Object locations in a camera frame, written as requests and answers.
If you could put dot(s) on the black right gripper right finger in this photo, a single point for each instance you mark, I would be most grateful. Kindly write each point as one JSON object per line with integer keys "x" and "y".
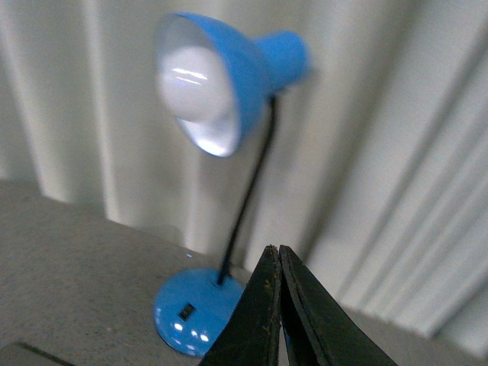
{"x": 317, "y": 330}

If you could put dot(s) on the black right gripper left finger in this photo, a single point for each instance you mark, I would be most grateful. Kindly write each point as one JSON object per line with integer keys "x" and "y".
{"x": 251, "y": 337}

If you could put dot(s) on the blue desk lamp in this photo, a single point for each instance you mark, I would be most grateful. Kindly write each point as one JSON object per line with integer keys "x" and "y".
{"x": 216, "y": 82}

